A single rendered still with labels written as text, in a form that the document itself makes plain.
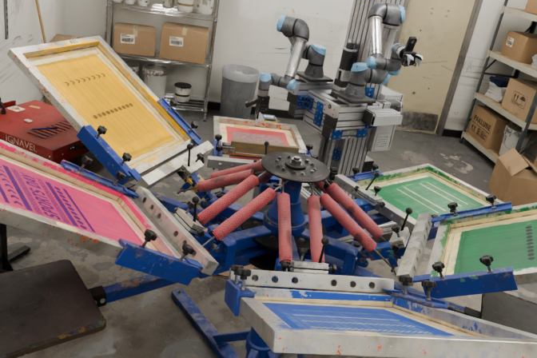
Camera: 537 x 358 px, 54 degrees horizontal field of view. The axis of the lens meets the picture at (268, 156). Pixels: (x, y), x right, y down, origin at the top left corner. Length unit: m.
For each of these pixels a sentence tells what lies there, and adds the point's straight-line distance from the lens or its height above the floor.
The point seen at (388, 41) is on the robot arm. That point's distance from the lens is 3.66.
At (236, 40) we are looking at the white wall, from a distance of 6.67.
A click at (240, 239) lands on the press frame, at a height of 1.02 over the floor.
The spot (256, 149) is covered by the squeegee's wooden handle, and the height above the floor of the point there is 1.02.
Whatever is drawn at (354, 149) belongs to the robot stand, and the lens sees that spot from 4.12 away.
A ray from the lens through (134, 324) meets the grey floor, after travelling 3.30.
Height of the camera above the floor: 2.19
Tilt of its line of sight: 23 degrees down
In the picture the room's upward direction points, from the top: 10 degrees clockwise
